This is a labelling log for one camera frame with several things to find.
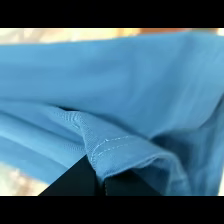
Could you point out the blue T-shirt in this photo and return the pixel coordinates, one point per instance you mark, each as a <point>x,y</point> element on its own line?
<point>133,83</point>

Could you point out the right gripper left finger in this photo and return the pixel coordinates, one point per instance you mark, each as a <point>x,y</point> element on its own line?
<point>75,181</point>

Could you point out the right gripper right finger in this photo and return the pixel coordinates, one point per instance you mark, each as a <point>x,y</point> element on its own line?
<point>128,186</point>

